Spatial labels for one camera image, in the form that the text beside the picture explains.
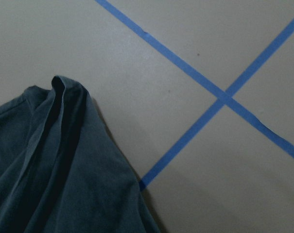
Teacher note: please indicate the black graphic t-shirt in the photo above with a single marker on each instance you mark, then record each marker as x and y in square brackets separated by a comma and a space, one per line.
[60, 172]

